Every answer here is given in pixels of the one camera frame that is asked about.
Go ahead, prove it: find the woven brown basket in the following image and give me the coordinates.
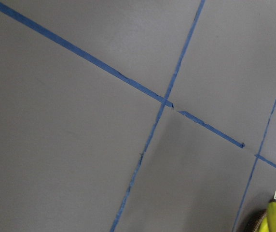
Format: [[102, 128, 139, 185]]
[[244, 209, 266, 232]]

